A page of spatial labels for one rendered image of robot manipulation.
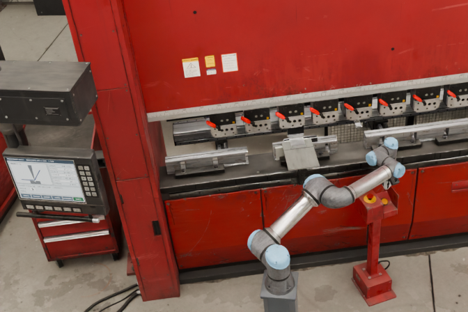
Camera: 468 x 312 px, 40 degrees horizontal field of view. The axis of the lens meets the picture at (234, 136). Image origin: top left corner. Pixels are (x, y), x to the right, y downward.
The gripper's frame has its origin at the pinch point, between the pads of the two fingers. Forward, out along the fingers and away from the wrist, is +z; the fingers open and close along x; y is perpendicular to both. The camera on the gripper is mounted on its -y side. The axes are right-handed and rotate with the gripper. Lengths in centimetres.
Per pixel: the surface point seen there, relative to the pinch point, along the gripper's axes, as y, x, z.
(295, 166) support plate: 23, 47, -14
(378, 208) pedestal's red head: -5.9, 8.1, 7.5
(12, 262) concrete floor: 113, 231, 94
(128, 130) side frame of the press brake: 49, 133, -51
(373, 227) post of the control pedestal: -2.4, 7.4, 28.1
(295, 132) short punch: 47, 37, -18
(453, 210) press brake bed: 5, -56, 47
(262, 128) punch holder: 49, 57, -26
